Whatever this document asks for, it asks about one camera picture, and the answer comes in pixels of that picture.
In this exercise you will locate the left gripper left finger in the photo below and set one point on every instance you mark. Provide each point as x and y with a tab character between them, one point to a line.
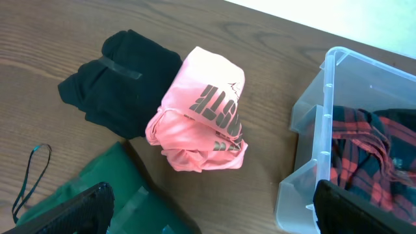
90	211

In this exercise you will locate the folded black garment with tape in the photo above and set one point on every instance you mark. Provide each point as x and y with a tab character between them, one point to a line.
123	89

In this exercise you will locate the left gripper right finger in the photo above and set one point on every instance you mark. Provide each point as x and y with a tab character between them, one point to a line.
338	211

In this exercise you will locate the large black garment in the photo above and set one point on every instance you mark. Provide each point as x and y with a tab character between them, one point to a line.
405	117

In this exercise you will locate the pink folded printed t-shirt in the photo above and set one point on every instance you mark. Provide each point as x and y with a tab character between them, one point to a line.
197	124

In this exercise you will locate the red navy plaid shirt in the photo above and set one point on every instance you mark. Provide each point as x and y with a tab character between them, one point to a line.
373	157

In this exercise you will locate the clear plastic storage bin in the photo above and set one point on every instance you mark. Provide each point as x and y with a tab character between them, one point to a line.
348	79

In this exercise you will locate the dark green folded garment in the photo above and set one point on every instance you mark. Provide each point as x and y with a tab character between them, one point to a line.
140	206

